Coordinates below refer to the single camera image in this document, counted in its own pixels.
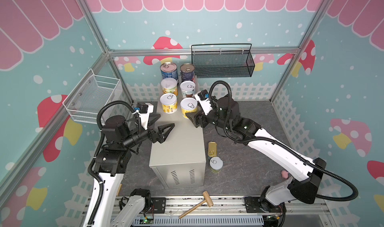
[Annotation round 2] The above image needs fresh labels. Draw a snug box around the blue soup can pink lid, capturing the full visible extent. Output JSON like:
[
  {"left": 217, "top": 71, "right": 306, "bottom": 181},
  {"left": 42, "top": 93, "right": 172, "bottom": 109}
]
[{"left": 160, "top": 62, "right": 179, "bottom": 83}]

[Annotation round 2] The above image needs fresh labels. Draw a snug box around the black mesh wall basket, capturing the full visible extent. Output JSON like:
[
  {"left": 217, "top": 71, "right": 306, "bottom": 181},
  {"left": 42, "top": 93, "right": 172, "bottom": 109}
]
[{"left": 191, "top": 43, "right": 255, "bottom": 78}]

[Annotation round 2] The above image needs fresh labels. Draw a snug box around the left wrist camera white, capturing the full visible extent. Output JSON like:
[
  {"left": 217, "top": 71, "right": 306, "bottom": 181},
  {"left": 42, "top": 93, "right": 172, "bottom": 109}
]
[{"left": 135, "top": 102, "right": 154, "bottom": 130}]

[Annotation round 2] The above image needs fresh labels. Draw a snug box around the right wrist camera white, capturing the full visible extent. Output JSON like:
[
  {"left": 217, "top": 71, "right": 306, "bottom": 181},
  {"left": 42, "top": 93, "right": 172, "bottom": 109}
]
[{"left": 195, "top": 90, "right": 213, "bottom": 116}]

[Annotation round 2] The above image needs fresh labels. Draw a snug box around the dark blue chopped tomato can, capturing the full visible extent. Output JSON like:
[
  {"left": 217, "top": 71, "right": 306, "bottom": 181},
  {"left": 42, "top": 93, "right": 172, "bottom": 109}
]
[{"left": 180, "top": 63, "right": 195, "bottom": 82}]

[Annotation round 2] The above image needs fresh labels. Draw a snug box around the white wire wall basket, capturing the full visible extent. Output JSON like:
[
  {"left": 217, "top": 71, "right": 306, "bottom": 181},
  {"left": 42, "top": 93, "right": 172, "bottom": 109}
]
[{"left": 63, "top": 69, "right": 123, "bottom": 124}]

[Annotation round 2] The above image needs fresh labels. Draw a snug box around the green circuit board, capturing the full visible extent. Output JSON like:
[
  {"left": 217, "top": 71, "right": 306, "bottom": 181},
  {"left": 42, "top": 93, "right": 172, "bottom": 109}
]
[{"left": 139, "top": 217, "right": 154, "bottom": 225}]

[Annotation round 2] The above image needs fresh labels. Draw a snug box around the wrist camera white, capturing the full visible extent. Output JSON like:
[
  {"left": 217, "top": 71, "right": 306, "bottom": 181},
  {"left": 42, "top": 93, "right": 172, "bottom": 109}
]
[
  {"left": 135, "top": 102, "right": 154, "bottom": 130},
  {"left": 195, "top": 90, "right": 213, "bottom": 116}
]

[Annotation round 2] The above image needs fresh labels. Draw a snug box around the gold can lying down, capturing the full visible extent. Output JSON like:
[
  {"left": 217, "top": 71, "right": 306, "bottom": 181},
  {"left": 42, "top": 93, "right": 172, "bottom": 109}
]
[{"left": 208, "top": 142, "right": 218, "bottom": 159}]

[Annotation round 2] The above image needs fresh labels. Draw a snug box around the pink toy block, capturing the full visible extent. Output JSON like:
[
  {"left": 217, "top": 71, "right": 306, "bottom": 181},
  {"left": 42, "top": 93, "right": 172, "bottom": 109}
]
[{"left": 281, "top": 170, "right": 289, "bottom": 179}]

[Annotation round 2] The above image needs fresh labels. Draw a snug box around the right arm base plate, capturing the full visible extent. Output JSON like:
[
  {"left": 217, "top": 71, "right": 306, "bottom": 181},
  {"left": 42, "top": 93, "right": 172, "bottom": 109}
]
[{"left": 244, "top": 196, "right": 286, "bottom": 215}]

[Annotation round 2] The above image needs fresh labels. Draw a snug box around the peach fruit can plastic lid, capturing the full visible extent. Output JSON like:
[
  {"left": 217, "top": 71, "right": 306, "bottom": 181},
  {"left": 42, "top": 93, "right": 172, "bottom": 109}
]
[{"left": 161, "top": 78, "right": 178, "bottom": 96}]

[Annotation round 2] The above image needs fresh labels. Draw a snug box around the grey metal cabinet counter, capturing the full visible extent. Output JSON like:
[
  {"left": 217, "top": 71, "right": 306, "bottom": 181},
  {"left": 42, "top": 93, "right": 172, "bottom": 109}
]
[{"left": 148, "top": 75, "right": 206, "bottom": 189}]

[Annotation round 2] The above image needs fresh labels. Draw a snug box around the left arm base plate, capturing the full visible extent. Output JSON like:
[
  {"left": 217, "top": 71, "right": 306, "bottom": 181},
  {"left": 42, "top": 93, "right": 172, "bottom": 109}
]
[{"left": 124, "top": 196, "right": 167, "bottom": 214}]

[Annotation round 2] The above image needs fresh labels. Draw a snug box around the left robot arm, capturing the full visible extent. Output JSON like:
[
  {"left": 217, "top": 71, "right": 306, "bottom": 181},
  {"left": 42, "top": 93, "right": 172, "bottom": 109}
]
[{"left": 83, "top": 101, "right": 175, "bottom": 227}]

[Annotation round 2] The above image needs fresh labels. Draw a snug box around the fruit can white lid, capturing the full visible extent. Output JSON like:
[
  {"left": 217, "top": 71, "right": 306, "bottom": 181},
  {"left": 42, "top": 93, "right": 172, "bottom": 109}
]
[
  {"left": 180, "top": 81, "right": 196, "bottom": 98},
  {"left": 160, "top": 93, "right": 178, "bottom": 114},
  {"left": 210, "top": 157, "right": 224, "bottom": 173},
  {"left": 180, "top": 98, "right": 198, "bottom": 119}
]

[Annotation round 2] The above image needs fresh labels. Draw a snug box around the wooden block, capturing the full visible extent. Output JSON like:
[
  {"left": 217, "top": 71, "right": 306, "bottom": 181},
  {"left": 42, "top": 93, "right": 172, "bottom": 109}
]
[{"left": 117, "top": 184, "right": 122, "bottom": 196}]

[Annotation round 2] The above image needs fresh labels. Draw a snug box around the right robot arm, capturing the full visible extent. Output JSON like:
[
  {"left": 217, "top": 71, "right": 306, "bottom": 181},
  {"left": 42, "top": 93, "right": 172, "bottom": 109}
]
[{"left": 187, "top": 80, "right": 359, "bottom": 209}]

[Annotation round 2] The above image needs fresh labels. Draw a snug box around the wooden mallet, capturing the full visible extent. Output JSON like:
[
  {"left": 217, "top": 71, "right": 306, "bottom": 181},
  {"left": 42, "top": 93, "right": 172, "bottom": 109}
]
[{"left": 179, "top": 191, "right": 214, "bottom": 219}]

